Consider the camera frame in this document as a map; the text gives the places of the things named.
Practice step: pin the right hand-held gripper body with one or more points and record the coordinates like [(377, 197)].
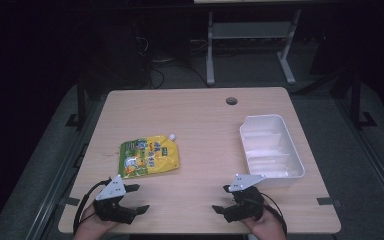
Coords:
[(245, 200)]

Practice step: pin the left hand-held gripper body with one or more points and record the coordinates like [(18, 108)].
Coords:
[(113, 196)]

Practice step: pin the person's right hand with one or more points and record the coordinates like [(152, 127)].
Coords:
[(268, 228)]

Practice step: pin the person's left hand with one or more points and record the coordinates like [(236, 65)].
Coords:
[(91, 226)]

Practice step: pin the yellow green spouted pouch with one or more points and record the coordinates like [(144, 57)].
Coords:
[(148, 156)]

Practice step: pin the dark tape strip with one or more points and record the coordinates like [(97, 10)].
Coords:
[(326, 201), (72, 201)]

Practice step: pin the white plastic bin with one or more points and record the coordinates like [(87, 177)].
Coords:
[(271, 150)]

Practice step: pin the black metal stand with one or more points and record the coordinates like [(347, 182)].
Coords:
[(80, 103), (356, 100)]

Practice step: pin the white metal desk frame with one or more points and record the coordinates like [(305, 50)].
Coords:
[(246, 31)]

